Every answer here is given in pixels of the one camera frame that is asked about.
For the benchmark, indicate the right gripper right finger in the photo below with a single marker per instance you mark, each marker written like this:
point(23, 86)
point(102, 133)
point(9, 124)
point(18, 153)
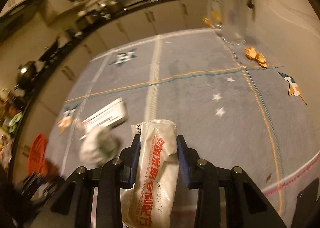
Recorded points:
point(246, 205)

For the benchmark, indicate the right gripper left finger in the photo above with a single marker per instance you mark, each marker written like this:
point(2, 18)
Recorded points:
point(71, 206)

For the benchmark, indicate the white bag red lettering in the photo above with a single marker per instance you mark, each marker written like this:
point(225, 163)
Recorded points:
point(149, 203)

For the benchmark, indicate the crumpled white tissue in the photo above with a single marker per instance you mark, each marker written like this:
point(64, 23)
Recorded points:
point(99, 146)

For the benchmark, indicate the white flattened carton box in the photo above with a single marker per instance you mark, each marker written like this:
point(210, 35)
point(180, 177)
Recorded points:
point(111, 115)

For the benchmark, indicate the red plastic mesh basket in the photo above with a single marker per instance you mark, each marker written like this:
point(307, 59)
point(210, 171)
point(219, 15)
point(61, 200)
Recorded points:
point(36, 154)

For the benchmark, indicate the grey star-patterned tablecloth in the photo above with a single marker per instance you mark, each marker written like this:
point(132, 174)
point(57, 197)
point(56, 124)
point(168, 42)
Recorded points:
point(232, 111)

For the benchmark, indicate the green dish cloth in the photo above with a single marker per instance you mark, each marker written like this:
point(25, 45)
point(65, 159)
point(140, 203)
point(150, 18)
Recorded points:
point(10, 124)

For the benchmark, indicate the lidded black wok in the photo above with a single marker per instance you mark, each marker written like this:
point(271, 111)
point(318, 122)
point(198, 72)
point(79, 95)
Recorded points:
point(26, 74)

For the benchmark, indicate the orange peel scrap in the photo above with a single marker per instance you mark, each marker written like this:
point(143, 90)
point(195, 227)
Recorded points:
point(252, 54)

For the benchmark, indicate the clear glass pitcher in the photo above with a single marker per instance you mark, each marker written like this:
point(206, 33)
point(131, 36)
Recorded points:
point(232, 19)

